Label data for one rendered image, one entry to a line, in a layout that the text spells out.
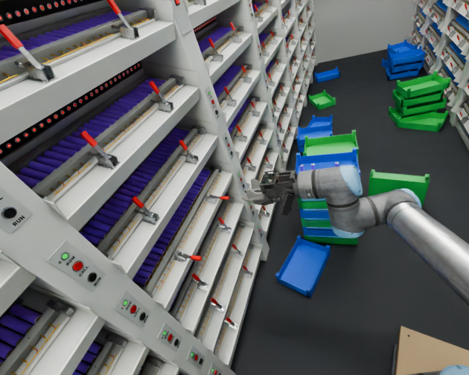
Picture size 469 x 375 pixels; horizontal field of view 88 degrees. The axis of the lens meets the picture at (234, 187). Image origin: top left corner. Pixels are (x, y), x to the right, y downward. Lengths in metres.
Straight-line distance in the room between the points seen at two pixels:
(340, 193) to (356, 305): 0.84
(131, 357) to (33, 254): 0.39
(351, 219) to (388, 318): 0.77
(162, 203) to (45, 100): 0.38
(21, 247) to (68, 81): 0.31
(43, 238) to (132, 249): 0.22
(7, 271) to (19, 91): 0.29
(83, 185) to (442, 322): 1.48
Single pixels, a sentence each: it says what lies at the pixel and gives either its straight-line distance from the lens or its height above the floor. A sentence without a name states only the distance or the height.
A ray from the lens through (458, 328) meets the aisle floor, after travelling 1.53.
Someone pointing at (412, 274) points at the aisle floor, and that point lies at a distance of 1.60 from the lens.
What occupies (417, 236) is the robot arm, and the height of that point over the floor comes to 0.81.
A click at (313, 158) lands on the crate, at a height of 0.51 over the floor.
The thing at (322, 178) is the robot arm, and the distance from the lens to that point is 0.74.
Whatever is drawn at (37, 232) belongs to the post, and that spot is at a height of 1.14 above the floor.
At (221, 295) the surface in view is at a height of 0.35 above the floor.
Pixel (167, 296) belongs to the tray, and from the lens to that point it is 0.82.
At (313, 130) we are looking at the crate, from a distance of 2.50.
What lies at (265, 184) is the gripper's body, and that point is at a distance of 0.78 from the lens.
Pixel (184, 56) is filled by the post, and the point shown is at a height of 1.23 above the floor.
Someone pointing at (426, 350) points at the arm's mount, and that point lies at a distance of 1.31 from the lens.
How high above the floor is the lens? 1.36
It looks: 38 degrees down
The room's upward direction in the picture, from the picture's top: 22 degrees counter-clockwise
